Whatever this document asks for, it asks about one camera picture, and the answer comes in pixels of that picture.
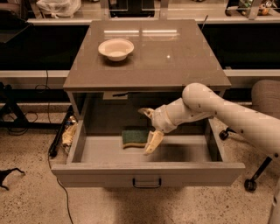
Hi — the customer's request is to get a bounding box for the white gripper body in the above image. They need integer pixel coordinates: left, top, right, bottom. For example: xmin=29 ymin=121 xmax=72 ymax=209
xmin=151 ymin=105 xmax=177 ymax=133

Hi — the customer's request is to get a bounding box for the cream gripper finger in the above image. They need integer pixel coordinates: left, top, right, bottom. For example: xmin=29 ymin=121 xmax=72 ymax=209
xmin=144 ymin=130 xmax=165 ymax=155
xmin=138 ymin=108 xmax=154 ymax=119

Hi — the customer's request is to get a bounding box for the green and yellow sponge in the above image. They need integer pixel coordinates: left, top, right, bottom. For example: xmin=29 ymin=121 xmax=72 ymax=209
xmin=122 ymin=127 xmax=149 ymax=149

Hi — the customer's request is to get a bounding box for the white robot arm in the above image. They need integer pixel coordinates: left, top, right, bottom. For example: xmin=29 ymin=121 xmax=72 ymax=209
xmin=139 ymin=83 xmax=280 ymax=192

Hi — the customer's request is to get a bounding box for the open grey top drawer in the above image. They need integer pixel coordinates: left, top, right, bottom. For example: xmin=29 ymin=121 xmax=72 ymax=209
xmin=51 ymin=95 xmax=246 ymax=188

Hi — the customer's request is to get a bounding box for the white label under counter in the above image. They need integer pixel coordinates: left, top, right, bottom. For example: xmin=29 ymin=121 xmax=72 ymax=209
xmin=102 ymin=91 xmax=128 ymax=100

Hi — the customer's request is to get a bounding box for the grey cabinet with counter top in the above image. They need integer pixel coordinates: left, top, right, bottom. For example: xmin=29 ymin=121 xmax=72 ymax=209
xmin=64 ymin=19 xmax=231 ymax=116

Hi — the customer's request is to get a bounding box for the white ceramic bowl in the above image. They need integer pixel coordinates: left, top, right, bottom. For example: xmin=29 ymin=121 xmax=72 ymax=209
xmin=98 ymin=38 xmax=134 ymax=61

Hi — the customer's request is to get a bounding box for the yellow crumpled cloth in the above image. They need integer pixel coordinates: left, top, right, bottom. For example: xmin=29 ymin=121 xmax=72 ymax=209
xmin=62 ymin=123 xmax=77 ymax=146

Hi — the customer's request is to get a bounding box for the black power strip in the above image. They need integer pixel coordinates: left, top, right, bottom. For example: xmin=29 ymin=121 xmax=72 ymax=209
xmin=48 ymin=106 xmax=74 ymax=158

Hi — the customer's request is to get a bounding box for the black office chair base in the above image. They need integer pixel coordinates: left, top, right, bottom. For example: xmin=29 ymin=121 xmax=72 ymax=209
xmin=219 ymin=127 xmax=273 ymax=193

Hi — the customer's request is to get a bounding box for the white plastic bag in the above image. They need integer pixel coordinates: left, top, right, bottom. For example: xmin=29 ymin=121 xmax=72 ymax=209
xmin=36 ymin=0 xmax=81 ymax=18

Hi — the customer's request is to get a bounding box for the black stand at left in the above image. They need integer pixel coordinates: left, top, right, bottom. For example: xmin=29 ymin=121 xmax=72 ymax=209
xmin=0 ymin=82 xmax=61 ymax=130

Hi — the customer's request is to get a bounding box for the black drawer handle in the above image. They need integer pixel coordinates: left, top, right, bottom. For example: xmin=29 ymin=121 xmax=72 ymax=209
xmin=132 ymin=178 xmax=162 ymax=189

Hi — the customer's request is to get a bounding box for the black floor cable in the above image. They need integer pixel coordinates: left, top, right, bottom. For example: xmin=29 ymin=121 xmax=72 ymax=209
xmin=46 ymin=69 xmax=74 ymax=224

